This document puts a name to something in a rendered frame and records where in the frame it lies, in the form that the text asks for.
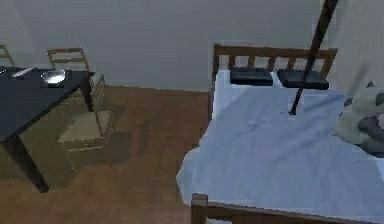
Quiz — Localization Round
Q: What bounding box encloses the dark blue pillow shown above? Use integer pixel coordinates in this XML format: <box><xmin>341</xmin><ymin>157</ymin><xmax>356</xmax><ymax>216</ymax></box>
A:
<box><xmin>276</xmin><ymin>68</ymin><xmax>331</xmax><ymax>91</ymax></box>
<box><xmin>229</xmin><ymin>66</ymin><xmax>275</xmax><ymax>87</ymax></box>

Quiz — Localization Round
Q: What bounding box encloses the pale green plush toy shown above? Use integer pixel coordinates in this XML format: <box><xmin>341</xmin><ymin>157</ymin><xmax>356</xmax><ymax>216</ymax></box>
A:
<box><xmin>332</xmin><ymin>81</ymin><xmax>384</xmax><ymax>158</ymax></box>

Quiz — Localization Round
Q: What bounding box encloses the black dining table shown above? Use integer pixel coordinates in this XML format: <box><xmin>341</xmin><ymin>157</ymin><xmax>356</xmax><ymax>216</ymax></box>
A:
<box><xmin>0</xmin><ymin>66</ymin><xmax>96</xmax><ymax>194</ymax></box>

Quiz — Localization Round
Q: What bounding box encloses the dark brown baseball bat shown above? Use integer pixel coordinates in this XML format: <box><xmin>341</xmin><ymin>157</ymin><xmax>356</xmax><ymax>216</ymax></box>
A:
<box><xmin>287</xmin><ymin>0</ymin><xmax>340</xmax><ymax>116</ymax></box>

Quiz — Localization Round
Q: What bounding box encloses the silver bowl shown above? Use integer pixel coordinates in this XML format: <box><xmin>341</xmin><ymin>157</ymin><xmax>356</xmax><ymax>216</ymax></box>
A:
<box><xmin>40</xmin><ymin>68</ymin><xmax>67</xmax><ymax>85</ymax></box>

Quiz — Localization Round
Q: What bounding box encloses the wooden bed with blue sheet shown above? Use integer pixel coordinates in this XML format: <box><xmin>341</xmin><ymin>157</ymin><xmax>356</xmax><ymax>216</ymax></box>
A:
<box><xmin>176</xmin><ymin>43</ymin><xmax>384</xmax><ymax>224</ymax></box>

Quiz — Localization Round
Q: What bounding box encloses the tan wooden chair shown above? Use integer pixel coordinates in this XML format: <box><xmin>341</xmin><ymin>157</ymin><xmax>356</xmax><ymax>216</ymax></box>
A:
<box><xmin>46</xmin><ymin>47</ymin><xmax>91</xmax><ymax>72</ymax></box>
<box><xmin>56</xmin><ymin>73</ymin><xmax>115</xmax><ymax>153</ymax></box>
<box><xmin>0</xmin><ymin>43</ymin><xmax>16</xmax><ymax>67</ymax></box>

